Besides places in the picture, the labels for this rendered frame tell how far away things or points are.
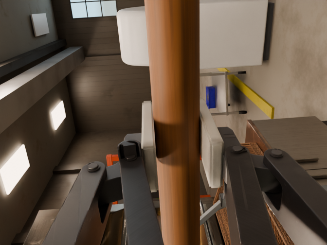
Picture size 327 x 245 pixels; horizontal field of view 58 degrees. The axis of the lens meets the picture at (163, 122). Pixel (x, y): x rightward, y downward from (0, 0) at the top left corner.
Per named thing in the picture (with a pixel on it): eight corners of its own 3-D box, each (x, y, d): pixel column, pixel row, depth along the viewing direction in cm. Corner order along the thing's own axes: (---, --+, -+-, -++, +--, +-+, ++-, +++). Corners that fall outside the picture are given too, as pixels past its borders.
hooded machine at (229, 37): (277, -8, 275) (111, 2, 271) (270, 65, 301) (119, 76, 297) (248, -6, 353) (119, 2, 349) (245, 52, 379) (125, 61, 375)
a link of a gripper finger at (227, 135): (231, 172, 14) (292, 168, 14) (211, 126, 19) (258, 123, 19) (229, 197, 15) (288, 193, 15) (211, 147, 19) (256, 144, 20)
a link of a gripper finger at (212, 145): (210, 143, 15) (225, 142, 15) (193, 97, 22) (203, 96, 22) (209, 189, 17) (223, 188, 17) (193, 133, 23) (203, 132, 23)
